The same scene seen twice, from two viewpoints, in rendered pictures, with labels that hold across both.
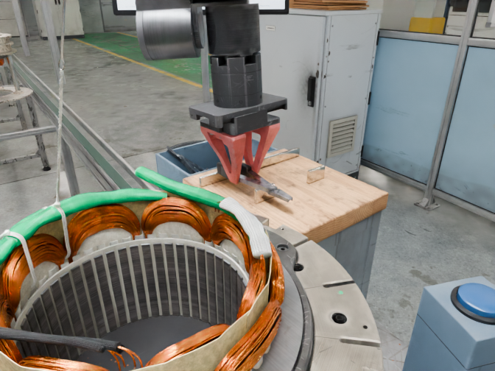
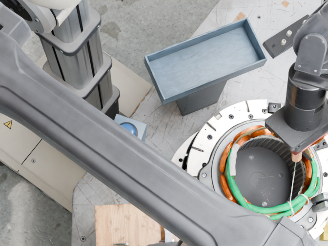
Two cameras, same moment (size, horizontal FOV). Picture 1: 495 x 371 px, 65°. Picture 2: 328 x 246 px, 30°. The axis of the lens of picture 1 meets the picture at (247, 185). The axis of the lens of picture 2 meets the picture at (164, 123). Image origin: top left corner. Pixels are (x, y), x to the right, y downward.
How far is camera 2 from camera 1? 1.14 m
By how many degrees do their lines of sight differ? 78
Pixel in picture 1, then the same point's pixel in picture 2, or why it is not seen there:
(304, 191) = (138, 236)
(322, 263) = (194, 161)
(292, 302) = (221, 147)
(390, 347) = (83, 210)
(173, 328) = not seen: hidden behind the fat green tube
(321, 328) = (217, 136)
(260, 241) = (235, 147)
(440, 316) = not seen: hidden behind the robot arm
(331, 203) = (134, 215)
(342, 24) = not seen: outside the picture
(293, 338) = (231, 135)
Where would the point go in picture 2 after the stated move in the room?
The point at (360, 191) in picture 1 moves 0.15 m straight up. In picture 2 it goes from (107, 217) to (104, 208)
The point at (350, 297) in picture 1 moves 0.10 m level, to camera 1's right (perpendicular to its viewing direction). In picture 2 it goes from (199, 141) to (158, 114)
